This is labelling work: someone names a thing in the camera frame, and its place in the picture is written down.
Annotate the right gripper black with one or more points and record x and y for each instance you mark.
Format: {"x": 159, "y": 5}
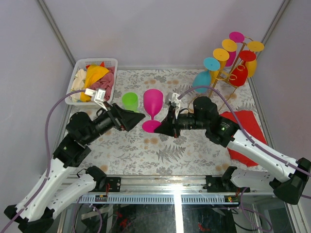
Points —
{"x": 170, "y": 126}

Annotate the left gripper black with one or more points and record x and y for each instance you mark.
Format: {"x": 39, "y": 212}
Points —
{"x": 124, "y": 119}

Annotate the green plastic wine glass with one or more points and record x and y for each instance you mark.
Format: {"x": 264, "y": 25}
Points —
{"x": 130, "y": 101}

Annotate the magenta plastic wine glass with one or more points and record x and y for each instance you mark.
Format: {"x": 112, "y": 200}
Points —
{"x": 152, "y": 102}

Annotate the red plastic wine glass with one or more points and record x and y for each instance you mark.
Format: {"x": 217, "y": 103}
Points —
{"x": 239, "y": 75}

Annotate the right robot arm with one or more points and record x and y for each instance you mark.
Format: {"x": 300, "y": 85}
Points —
{"x": 286, "y": 177}

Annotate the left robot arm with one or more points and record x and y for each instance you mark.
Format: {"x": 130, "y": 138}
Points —
{"x": 38, "y": 210}

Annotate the teal plastic wine glass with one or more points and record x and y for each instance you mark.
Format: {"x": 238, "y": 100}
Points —
{"x": 204, "y": 77}

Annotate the front yellow wine glass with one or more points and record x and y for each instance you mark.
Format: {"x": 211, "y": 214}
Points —
{"x": 222, "y": 56}

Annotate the yellow wine glass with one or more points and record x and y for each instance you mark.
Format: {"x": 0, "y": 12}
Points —
{"x": 253, "y": 46}
{"x": 231, "y": 47}
{"x": 222, "y": 56}

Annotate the middle yellow wine glass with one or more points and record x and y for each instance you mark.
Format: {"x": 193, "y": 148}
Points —
{"x": 231, "y": 47}

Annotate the rear magenta wine glass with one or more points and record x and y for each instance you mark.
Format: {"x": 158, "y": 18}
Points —
{"x": 237, "y": 37}

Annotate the rear right yellow wine glass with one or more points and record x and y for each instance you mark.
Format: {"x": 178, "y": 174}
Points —
{"x": 253, "y": 46}

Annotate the pink cloth in basket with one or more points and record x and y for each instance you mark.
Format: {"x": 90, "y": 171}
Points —
{"x": 103, "y": 78}

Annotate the yellow cloth in basket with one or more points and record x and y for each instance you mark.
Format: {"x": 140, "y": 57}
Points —
{"x": 89, "y": 73}

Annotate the cream floral cloth in basket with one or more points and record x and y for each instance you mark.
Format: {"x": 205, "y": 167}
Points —
{"x": 78, "y": 84}

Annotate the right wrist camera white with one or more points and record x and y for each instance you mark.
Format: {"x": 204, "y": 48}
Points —
{"x": 172, "y": 99}

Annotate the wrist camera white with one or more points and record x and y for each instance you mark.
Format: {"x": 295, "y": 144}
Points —
{"x": 97, "y": 96}
{"x": 172, "y": 99}

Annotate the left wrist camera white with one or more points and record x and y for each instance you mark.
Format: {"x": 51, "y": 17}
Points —
{"x": 97, "y": 96}

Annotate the aluminium front rail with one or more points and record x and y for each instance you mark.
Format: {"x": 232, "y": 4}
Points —
{"x": 161, "y": 185}

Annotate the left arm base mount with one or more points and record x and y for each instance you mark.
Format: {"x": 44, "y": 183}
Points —
{"x": 107, "y": 183}

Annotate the slotted grey cable duct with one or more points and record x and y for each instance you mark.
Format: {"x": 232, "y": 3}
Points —
{"x": 156, "y": 199}

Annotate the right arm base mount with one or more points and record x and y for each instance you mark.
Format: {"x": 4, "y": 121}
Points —
{"x": 218, "y": 182}

